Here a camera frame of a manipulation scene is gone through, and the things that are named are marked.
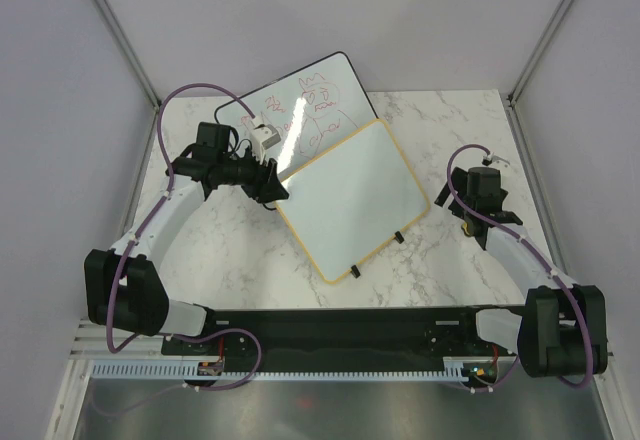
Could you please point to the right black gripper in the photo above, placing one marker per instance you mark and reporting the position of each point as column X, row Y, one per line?
column 459, row 177

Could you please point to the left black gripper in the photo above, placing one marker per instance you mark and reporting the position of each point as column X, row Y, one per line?
column 260, row 178

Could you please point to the yellow framed whiteboard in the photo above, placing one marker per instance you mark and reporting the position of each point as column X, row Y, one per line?
column 345, row 205

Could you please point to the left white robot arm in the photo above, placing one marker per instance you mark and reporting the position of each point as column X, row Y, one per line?
column 123, row 286

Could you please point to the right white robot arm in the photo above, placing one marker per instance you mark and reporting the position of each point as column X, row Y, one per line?
column 561, row 330

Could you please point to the black framed whiteboard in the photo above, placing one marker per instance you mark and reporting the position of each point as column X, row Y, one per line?
column 312, row 109

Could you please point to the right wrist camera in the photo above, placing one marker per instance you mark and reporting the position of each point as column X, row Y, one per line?
column 491, row 158

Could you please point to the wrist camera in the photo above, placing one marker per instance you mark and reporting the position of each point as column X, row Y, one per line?
column 491, row 158
column 264, row 136

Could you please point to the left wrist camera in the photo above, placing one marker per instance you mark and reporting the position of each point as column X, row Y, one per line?
column 264, row 136

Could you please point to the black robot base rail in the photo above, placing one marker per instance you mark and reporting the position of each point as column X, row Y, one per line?
column 352, row 340

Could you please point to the white slotted cable duct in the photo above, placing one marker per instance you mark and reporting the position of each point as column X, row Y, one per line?
column 193, row 370

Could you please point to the aluminium front rail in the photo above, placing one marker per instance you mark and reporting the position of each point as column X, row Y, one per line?
column 90, row 343

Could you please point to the right aluminium frame post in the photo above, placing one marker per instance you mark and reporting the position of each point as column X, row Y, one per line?
column 543, row 43

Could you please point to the aluminium frame post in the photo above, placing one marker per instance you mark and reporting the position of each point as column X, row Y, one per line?
column 123, row 44
column 543, row 43

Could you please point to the left aluminium frame post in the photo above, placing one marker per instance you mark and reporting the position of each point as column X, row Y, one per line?
column 123, row 44

